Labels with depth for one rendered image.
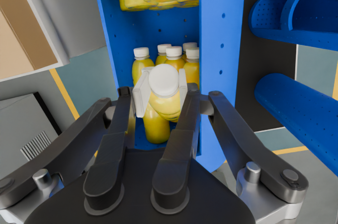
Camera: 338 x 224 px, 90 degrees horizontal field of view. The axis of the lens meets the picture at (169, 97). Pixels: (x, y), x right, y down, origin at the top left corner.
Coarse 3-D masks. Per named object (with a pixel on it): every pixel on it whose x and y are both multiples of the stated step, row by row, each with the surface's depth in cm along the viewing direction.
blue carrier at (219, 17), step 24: (216, 0) 23; (240, 0) 27; (120, 24) 42; (144, 24) 47; (168, 24) 48; (192, 24) 47; (216, 24) 25; (240, 24) 29; (120, 48) 42; (216, 48) 26; (120, 72) 43; (216, 72) 28; (144, 144) 46; (216, 144) 34; (216, 168) 37
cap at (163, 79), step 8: (160, 64) 21; (168, 64) 21; (152, 72) 21; (160, 72) 21; (168, 72) 21; (176, 72) 21; (152, 80) 21; (160, 80) 21; (168, 80) 21; (176, 80) 21; (152, 88) 21; (160, 88) 21; (168, 88) 20; (176, 88) 21
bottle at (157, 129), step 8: (152, 112) 41; (144, 120) 43; (152, 120) 41; (160, 120) 42; (152, 128) 42; (160, 128) 43; (168, 128) 45; (152, 136) 43; (160, 136) 43; (168, 136) 45
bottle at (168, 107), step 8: (152, 96) 24; (160, 96) 22; (168, 96) 22; (176, 96) 23; (152, 104) 25; (160, 104) 24; (168, 104) 24; (176, 104) 24; (160, 112) 27; (168, 112) 26; (176, 112) 28; (168, 120) 38
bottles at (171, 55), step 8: (120, 0) 38; (120, 8) 39; (144, 8) 38; (152, 8) 41; (160, 8) 41; (168, 8) 42; (136, 48) 44; (144, 48) 43; (160, 48) 46; (168, 48) 40; (176, 48) 39; (184, 48) 45; (136, 56) 43; (144, 56) 43; (160, 56) 47; (168, 56) 41; (176, 56) 40; (184, 56) 46; (136, 64) 43; (144, 64) 43; (152, 64) 44; (176, 64) 40; (136, 72) 43; (136, 80) 44; (176, 120) 45
